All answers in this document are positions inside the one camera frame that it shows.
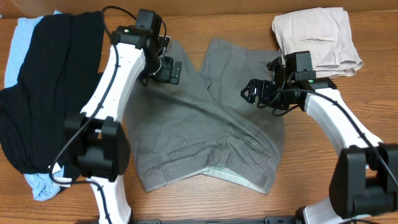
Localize grey shorts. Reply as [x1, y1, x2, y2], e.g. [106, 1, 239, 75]
[124, 39, 284, 194]

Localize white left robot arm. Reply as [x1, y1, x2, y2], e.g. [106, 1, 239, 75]
[62, 23, 182, 223]

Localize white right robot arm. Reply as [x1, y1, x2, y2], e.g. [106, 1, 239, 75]
[241, 51, 397, 224]

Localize folded beige shorts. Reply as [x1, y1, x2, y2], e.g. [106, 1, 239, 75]
[272, 7, 363, 78]

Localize black shirt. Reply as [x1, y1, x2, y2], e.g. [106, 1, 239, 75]
[1, 11, 104, 180]

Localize light blue garment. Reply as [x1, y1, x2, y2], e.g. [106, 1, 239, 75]
[4, 16, 61, 201]

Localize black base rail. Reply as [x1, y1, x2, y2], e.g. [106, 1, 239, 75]
[133, 216, 303, 224]

